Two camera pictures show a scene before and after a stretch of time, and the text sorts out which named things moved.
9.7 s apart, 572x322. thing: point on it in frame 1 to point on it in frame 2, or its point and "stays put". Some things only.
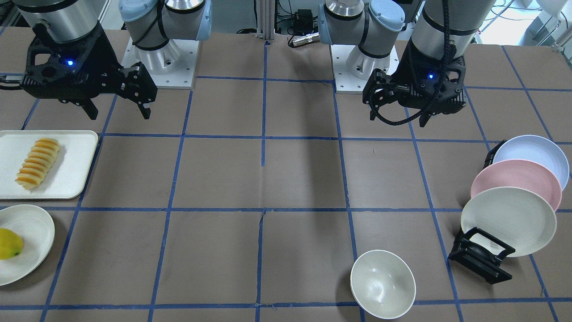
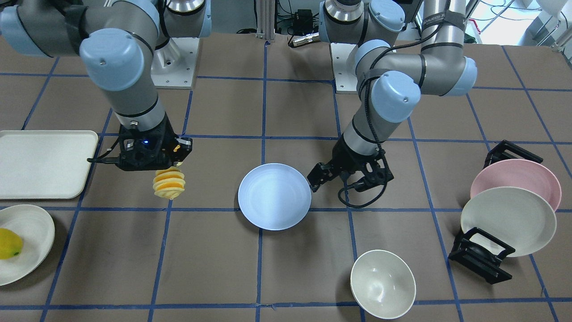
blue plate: (536, 150) to (274, 197)
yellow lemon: (11, 244) stays put
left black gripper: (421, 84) to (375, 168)
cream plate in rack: (517, 217) stays put
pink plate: (521, 174) stays put
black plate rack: (476, 252) stays put
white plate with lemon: (36, 228) stays put
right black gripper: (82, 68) to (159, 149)
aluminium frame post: (266, 19) stays put
